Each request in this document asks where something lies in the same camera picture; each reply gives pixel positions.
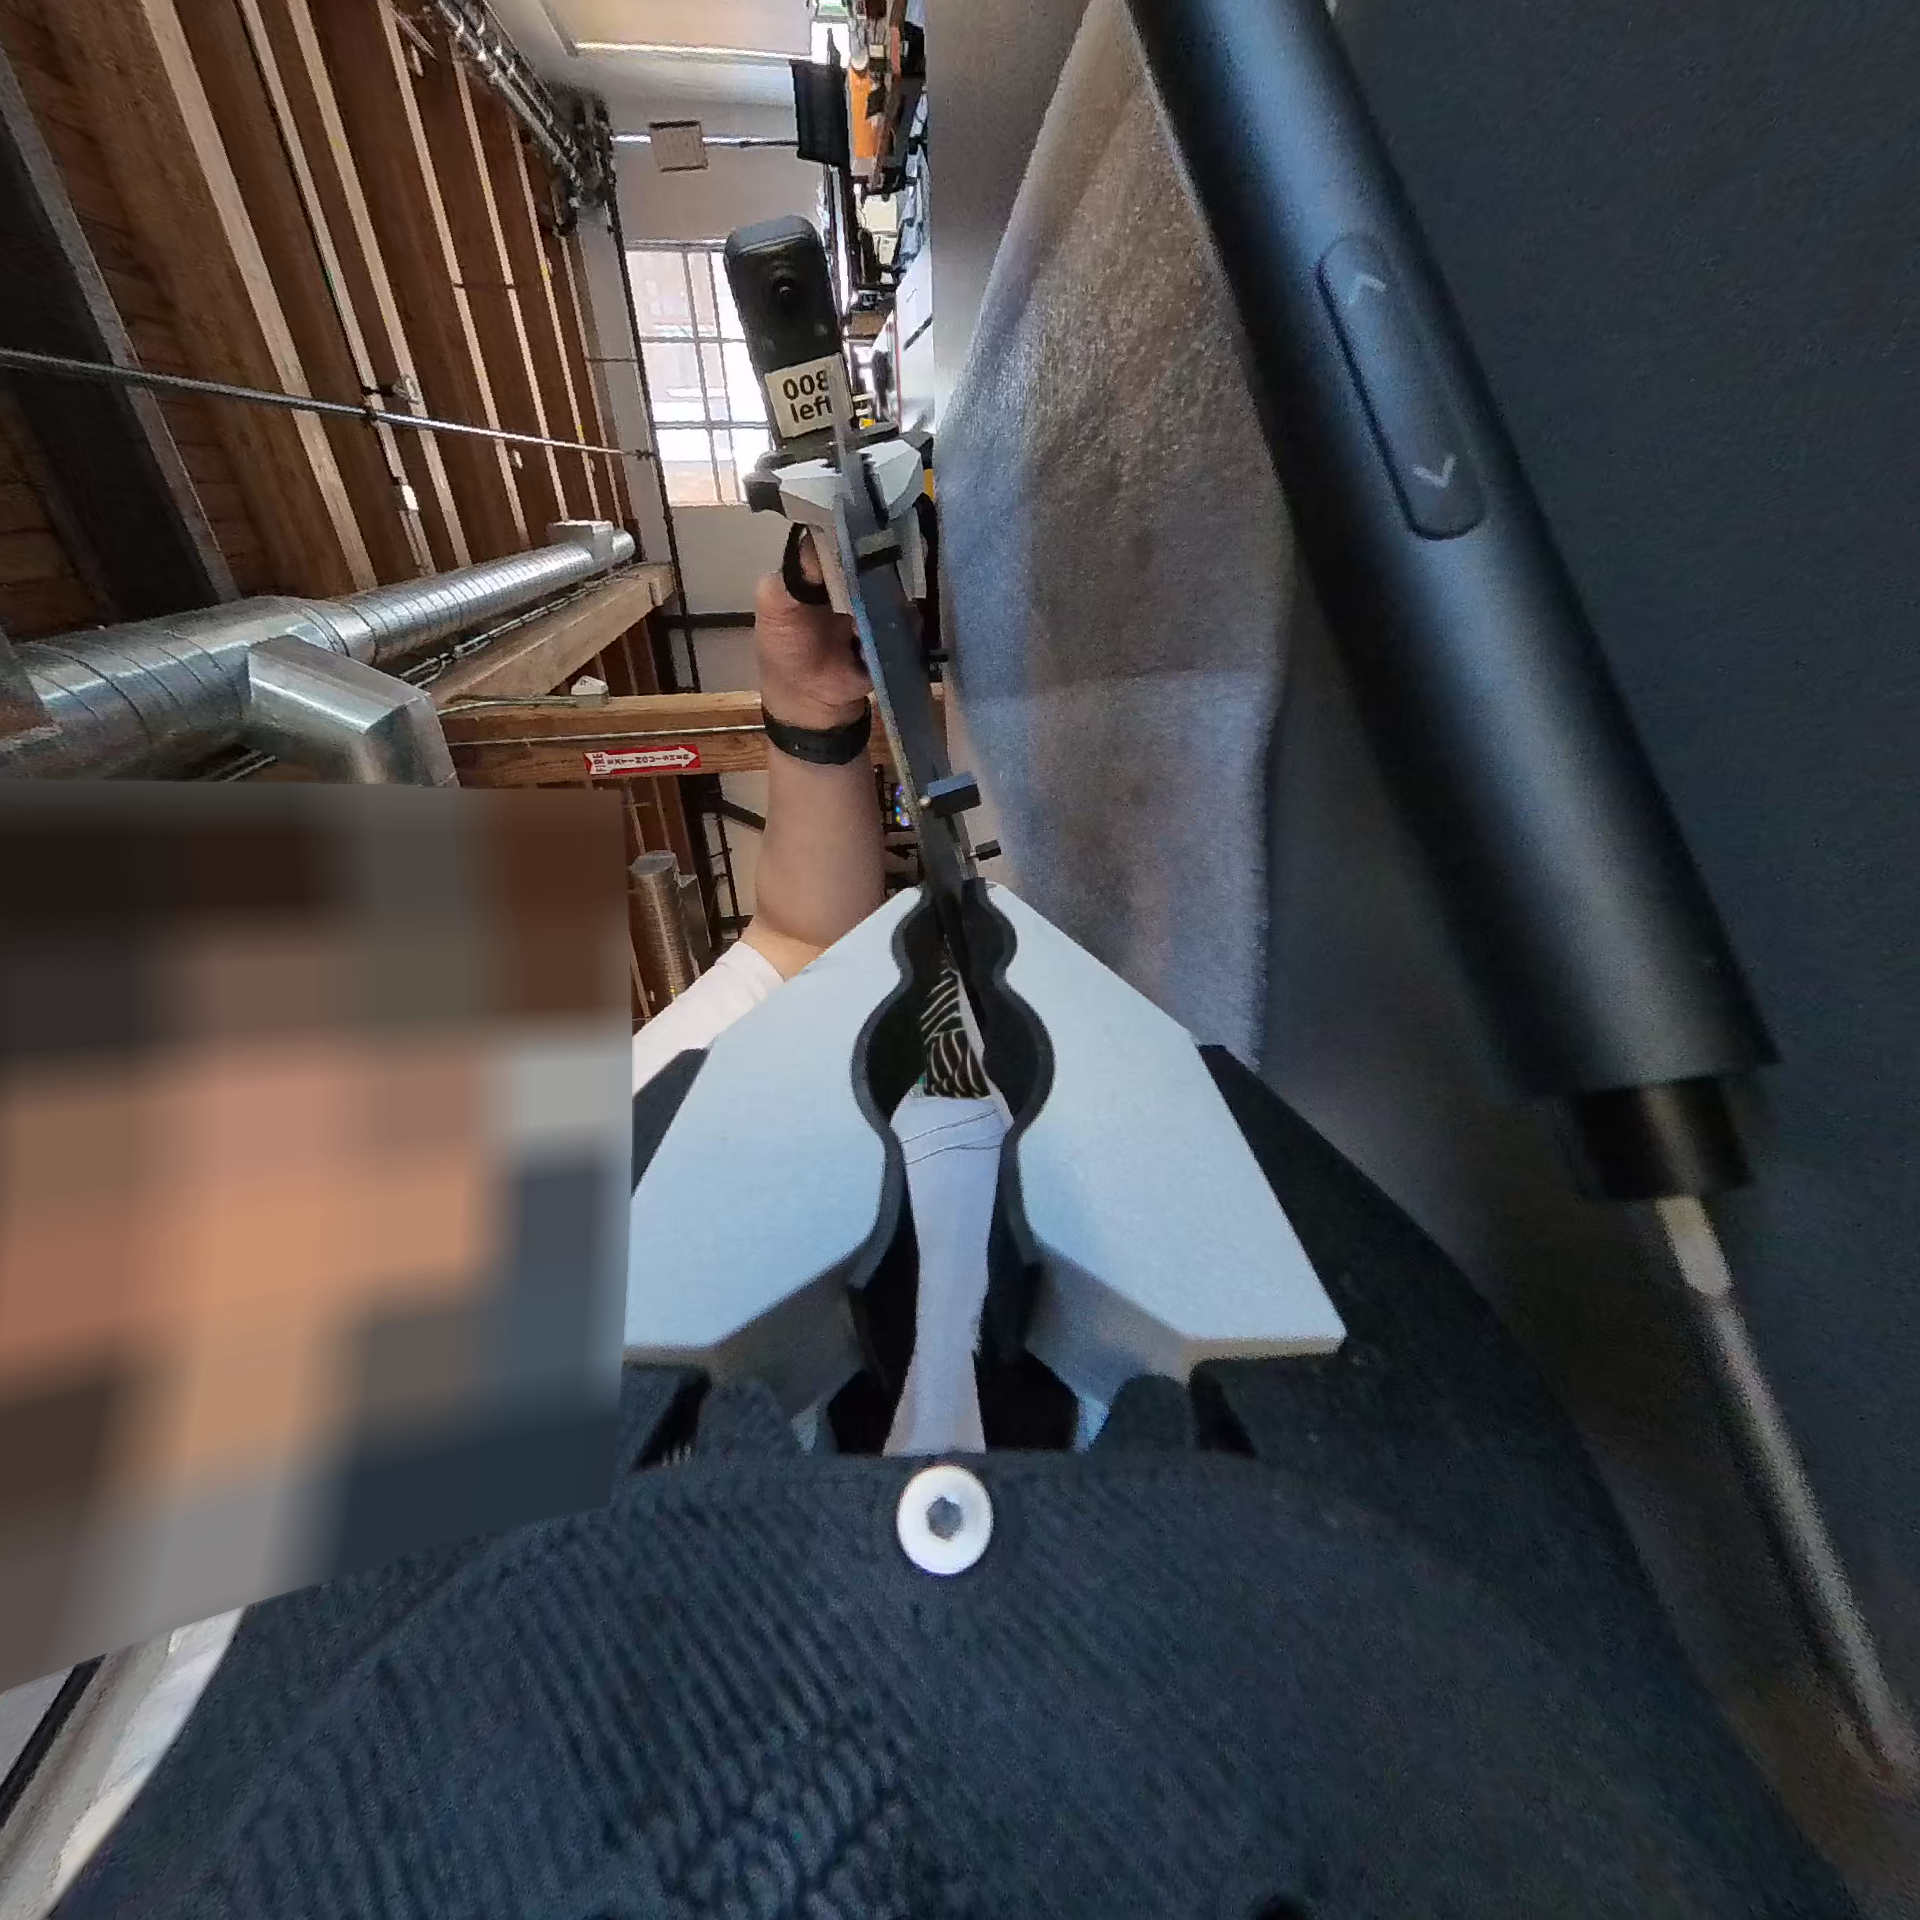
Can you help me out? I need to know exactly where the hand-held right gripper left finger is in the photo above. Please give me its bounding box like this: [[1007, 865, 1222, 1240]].
[[630, 885, 942, 1362]]

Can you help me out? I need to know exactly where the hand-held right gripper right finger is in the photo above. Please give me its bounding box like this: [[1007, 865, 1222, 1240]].
[[979, 881, 1346, 1356]]

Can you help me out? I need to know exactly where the black metal base plate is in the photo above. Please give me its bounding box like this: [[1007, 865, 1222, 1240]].
[[826, 428, 1004, 1080]]

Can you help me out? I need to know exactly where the black electric screwdriver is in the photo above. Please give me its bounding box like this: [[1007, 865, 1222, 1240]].
[[1125, 0, 1788, 1201]]

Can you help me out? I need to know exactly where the person's left forearm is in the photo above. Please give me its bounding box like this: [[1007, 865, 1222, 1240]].
[[749, 749, 888, 968]]

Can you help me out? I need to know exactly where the person's left hand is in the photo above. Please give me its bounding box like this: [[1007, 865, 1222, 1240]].
[[749, 566, 879, 721]]

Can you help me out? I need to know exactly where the black wrist band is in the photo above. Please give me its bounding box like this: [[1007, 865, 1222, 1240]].
[[758, 701, 875, 768]]

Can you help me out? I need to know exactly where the black white striped cloth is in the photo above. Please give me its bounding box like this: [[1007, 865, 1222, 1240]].
[[914, 966, 991, 1100]]

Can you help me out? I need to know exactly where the silver air duct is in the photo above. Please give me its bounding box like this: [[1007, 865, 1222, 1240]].
[[0, 517, 640, 783]]

